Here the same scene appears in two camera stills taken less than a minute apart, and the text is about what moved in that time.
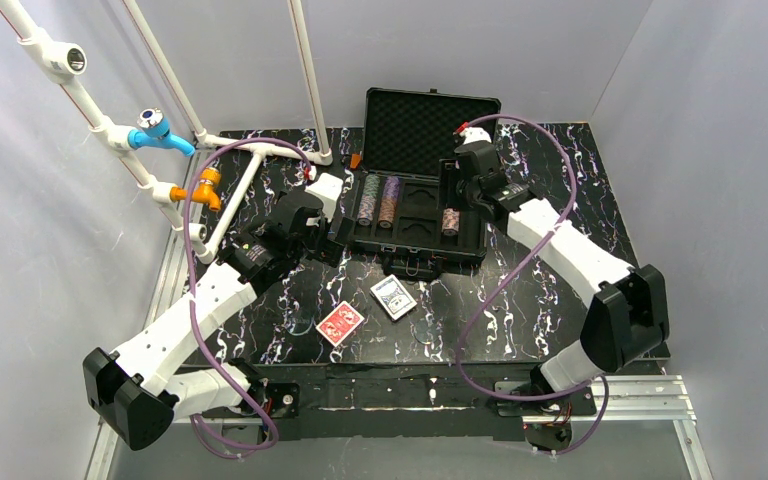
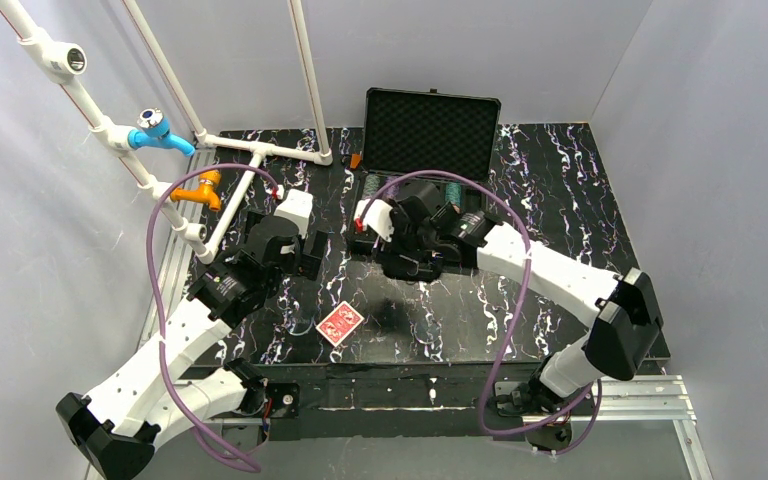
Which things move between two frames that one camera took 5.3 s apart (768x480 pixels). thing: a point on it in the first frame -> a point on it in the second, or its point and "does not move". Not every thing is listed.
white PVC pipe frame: [59, 60] does not move
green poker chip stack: [368, 199] does not move
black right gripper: [453, 183] -> [371, 240]
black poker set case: [408, 208] does not move
